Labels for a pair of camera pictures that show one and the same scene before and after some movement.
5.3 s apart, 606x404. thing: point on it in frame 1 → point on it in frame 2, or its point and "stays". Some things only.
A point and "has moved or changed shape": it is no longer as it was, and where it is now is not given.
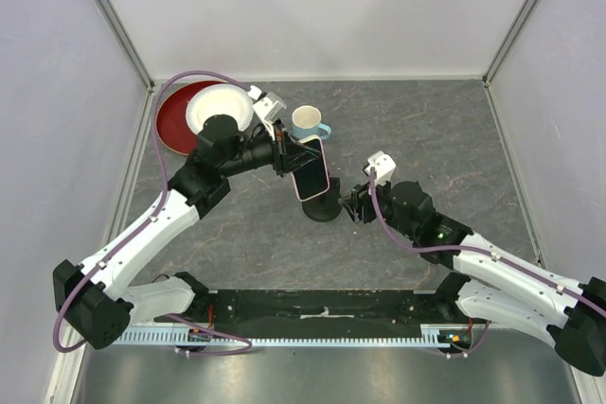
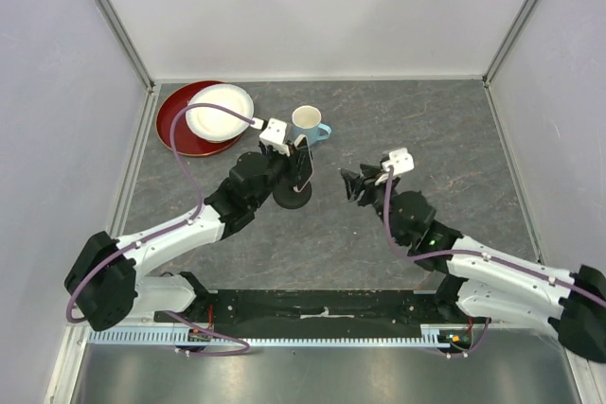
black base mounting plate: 317,313 stays
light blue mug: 306,123 stays
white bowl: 220,98 stays
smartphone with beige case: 313,178 has moved or changed shape
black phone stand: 327,206 → 288,198
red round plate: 171,114 stays
